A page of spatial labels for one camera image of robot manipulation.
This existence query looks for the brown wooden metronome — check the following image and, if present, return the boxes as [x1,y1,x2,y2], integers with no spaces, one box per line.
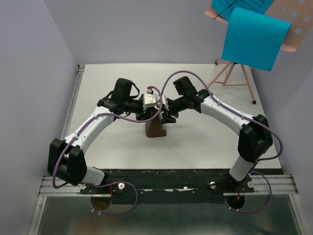
[145,115,167,138]

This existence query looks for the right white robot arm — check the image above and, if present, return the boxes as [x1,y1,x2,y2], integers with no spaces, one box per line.
[161,76,273,192]

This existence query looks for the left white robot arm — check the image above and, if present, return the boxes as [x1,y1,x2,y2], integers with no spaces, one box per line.
[47,78,153,193]

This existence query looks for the blue paper sheet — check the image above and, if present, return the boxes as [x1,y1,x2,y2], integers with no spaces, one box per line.
[221,7,291,71]

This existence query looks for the blue printed sheet music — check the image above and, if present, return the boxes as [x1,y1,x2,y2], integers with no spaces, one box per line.
[211,0,273,20]

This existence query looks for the pink music stand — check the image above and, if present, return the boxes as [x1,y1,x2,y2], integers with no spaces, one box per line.
[204,0,313,105]

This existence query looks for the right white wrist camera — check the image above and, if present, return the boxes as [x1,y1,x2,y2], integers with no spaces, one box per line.
[159,94,170,111]

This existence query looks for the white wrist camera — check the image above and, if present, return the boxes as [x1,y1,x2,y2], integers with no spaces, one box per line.
[142,89,159,110]
[159,94,170,111]

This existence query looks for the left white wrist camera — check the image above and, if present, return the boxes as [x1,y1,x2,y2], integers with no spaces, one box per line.
[142,89,159,110]

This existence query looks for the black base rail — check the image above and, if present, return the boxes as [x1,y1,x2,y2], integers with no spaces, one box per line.
[80,169,254,205]

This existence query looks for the aluminium frame rail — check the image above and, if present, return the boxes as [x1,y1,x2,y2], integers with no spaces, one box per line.
[28,65,86,235]

